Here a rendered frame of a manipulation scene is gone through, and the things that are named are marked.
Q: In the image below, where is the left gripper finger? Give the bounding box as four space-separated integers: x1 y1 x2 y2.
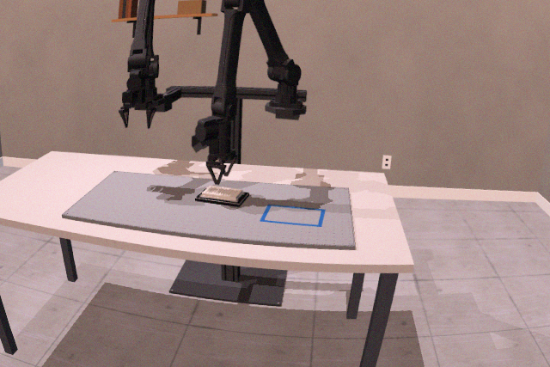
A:
206 164 227 185
218 157 237 177

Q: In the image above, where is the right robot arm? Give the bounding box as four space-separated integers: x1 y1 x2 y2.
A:
122 0 163 108

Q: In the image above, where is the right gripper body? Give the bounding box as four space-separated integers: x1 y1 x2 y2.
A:
120 101 156 111

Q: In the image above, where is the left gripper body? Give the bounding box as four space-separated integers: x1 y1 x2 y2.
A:
206 137 237 166

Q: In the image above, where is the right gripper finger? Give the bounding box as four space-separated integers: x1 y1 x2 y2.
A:
146 108 156 129
119 108 129 128

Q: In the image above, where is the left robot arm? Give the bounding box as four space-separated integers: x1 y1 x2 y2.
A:
192 0 303 155

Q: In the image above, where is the blue tape outline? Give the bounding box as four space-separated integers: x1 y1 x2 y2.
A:
260 205 325 227

